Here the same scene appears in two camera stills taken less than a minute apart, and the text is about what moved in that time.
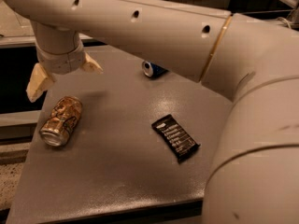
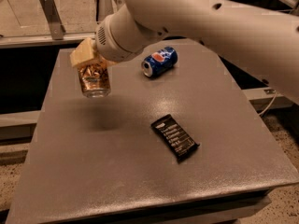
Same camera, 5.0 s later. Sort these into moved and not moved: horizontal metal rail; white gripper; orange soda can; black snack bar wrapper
Moved: white gripper; orange soda can
Not moved: horizontal metal rail; black snack bar wrapper
